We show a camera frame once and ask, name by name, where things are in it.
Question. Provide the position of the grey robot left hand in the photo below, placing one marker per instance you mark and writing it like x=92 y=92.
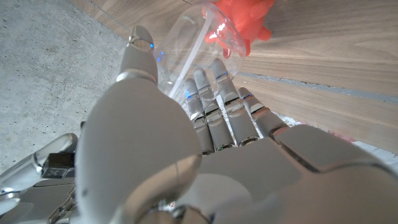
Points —
x=140 y=140

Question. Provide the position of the clear plastic dispenser bottle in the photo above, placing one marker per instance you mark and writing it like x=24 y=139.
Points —
x=183 y=34

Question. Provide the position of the red spiky stress ball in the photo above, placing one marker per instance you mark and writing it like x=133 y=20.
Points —
x=248 y=15

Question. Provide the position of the grey tape outline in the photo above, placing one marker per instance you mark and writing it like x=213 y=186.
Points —
x=311 y=85

